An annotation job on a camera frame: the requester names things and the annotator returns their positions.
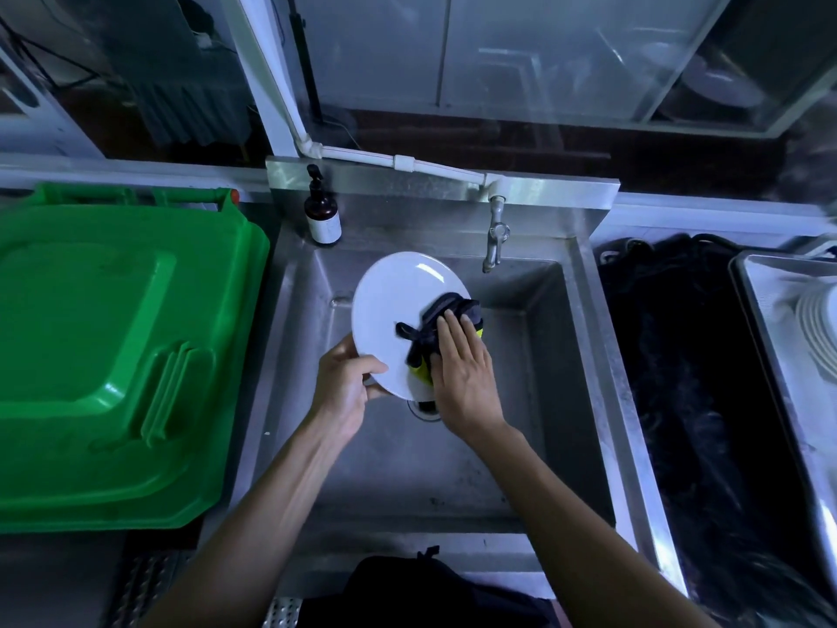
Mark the person's left hand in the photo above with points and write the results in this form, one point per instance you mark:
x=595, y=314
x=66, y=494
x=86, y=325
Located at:
x=337, y=389

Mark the person's right hand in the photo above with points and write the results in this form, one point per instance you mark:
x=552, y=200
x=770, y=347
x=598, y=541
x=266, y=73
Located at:
x=465, y=392

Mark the person's right middle finger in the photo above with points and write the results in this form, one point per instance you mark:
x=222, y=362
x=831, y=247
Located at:
x=462, y=332

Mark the person's right thumb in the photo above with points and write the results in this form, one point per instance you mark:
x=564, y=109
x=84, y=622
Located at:
x=436, y=372

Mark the person's left thumb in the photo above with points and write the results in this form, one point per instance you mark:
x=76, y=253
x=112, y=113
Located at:
x=371, y=369

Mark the person's right little finger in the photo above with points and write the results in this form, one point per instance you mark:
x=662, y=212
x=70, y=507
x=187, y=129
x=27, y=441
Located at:
x=484, y=357

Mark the dark yellow scrubbing sponge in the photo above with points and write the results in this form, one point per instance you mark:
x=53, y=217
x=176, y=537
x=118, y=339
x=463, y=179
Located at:
x=425, y=330

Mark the white round plate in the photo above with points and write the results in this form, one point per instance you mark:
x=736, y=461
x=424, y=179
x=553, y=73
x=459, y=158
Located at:
x=386, y=307

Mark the person's right forearm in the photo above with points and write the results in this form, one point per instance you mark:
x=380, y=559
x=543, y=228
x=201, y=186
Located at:
x=575, y=536

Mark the person's left forearm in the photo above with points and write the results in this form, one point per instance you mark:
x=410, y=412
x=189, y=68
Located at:
x=261, y=536

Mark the sink drain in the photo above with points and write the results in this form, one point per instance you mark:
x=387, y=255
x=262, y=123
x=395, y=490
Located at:
x=424, y=411

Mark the metal water tap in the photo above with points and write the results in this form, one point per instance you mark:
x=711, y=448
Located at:
x=495, y=238

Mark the stainless steel sink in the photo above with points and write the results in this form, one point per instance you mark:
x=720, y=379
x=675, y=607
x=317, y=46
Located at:
x=405, y=477

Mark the dark pump soap bottle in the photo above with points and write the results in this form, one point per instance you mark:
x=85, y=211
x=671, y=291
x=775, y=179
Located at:
x=323, y=219

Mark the white water pipe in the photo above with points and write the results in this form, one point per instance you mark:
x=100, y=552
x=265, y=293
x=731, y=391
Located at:
x=405, y=164

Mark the black plastic bag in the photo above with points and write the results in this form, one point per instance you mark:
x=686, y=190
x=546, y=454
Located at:
x=693, y=411

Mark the person's dark clothing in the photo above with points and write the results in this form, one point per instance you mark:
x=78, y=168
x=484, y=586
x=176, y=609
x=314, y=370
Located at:
x=418, y=595

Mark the green plastic bin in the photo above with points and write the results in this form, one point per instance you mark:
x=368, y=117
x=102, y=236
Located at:
x=111, y=359

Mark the metal tray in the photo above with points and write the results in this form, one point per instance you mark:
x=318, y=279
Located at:
x=778, y=359

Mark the perforated metal floor plate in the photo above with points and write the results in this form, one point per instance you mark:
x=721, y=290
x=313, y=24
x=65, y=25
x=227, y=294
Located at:
x=147, y=588

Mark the stack of white plates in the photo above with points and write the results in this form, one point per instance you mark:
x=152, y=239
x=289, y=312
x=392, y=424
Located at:
x=821, y=326

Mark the white window frame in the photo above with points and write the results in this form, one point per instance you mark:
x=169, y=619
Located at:
x=261, y=71

